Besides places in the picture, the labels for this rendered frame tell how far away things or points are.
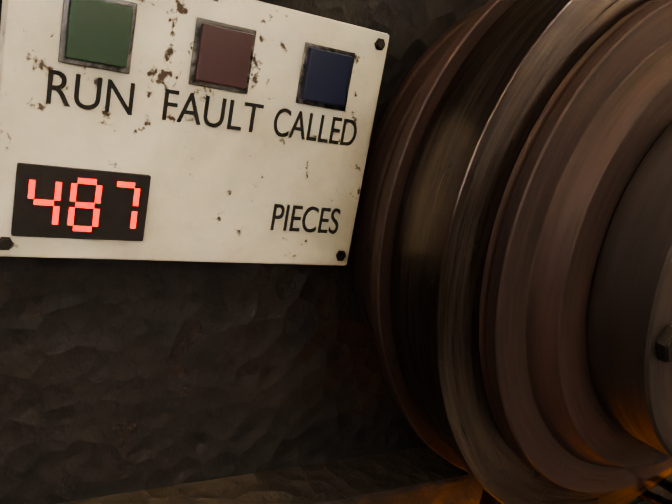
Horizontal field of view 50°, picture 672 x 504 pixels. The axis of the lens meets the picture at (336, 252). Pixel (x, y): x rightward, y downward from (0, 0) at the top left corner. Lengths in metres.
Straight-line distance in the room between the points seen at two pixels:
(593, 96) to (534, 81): 0.04
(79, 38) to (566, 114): 0.29
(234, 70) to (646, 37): 0.27
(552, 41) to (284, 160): 0.20
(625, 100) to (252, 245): 0.27
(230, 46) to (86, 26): 0.09
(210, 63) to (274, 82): 0.05
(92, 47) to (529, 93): 0.26
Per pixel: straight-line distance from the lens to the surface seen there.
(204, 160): 0.49
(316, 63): 0.52
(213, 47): 0.48
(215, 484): 0.61
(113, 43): 0.46
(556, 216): 0.47
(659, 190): 0.48
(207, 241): 0.51
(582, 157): 0.48
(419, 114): 0.49
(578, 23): 0.49
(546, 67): 0.47
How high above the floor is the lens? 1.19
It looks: 12 degrees down
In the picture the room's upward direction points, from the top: 10 degrees clockwise
